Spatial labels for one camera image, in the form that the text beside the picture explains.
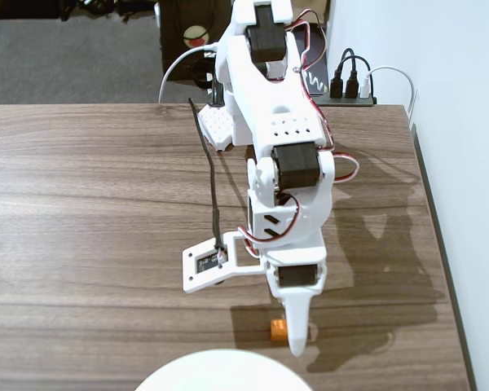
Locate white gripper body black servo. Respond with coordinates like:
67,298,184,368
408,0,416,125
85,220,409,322
264,239,328,301

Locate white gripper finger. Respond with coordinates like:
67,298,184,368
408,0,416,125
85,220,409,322
277,294,315,358

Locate orange lego block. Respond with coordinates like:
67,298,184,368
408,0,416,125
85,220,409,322
270,319,289,342

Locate white plate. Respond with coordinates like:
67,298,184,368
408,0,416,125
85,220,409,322
134,348,313,391

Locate black power strip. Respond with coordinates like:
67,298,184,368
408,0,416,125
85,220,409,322
309,93,378,107

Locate round red cream sticker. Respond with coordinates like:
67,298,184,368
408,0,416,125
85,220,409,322
183,24,209,50

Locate brown paper bag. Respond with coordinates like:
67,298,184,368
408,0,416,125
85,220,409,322
291,0,331,29

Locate dark brown cabinet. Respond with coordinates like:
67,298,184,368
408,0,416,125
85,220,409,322
159,0,233,82

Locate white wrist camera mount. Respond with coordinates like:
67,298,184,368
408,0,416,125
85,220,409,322
182,231,267,295

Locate black camera cable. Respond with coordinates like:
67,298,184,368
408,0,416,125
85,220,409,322
187,97,227,261

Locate black usb plug with cable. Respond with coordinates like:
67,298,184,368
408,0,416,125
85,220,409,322
338,55,372,99
329,48,356,101

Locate white usb plug with cable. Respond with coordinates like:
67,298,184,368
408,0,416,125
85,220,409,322
359,65,416,123

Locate white cable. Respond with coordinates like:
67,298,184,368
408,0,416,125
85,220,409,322
158,44,219,103

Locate tangled black cables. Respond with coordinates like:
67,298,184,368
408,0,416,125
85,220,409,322
60,0,158,20

